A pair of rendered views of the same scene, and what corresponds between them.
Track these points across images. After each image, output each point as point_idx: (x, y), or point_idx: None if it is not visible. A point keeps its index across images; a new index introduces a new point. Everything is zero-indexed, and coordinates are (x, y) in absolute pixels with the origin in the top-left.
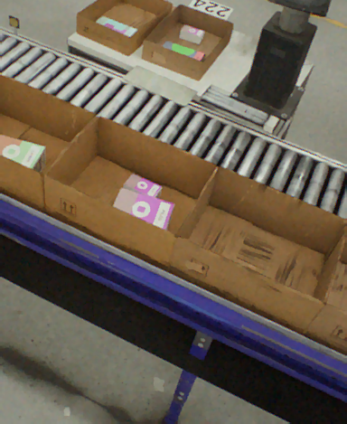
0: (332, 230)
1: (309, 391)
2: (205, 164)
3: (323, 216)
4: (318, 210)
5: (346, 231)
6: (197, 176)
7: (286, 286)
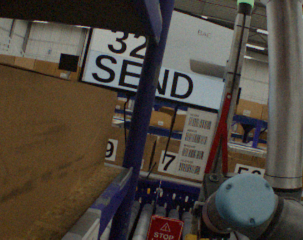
0: (233, 170)
1: (190, 212)
2: None
3: (243, 164)
4: (247, 162)
5: (230, 155)
6: None
7: (237, 152)
